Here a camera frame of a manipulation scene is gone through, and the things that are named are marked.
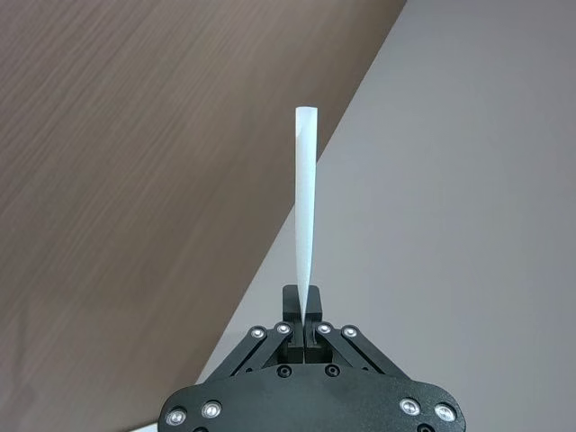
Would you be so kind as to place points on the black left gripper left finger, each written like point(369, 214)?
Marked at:
point(265, 344)

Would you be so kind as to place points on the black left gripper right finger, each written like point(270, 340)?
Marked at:
point(344, 344)

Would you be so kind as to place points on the thin white plastic piece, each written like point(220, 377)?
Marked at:
point(304, 202)

